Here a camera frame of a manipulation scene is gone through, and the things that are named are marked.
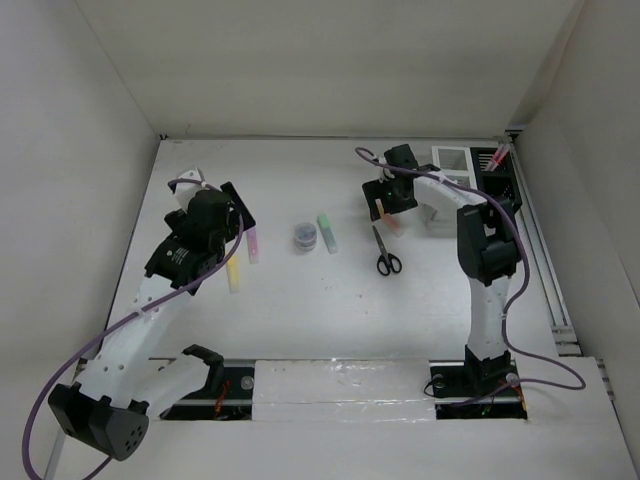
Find orange pen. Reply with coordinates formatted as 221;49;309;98
486;144;510;171

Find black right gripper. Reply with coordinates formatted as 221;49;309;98
362;175;418;221

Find red pen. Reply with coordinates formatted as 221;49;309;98
488;145;508;171

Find clear paperclip jar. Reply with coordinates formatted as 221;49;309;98
293;222;318;252

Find black desk organizer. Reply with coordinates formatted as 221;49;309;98
470;147;522;213

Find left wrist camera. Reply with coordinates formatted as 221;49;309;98
168;167;209;211

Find green highlighter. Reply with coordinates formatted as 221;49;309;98
317;214;338;254

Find black handled scissors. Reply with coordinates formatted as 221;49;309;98
372;225;403;277

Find purple pink highlighter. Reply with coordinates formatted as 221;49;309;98
246;227;259;264

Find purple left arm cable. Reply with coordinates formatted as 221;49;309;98
22;177;246;480

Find orange highlighter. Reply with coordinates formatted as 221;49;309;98
375;199;404;237

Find yellow highlighter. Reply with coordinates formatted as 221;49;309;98
226;255;240;294

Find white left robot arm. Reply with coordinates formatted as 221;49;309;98
47;178;256;461

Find white desk organizer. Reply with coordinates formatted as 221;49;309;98
424;145;476;236

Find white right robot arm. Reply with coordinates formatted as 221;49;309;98
355;144;524;394

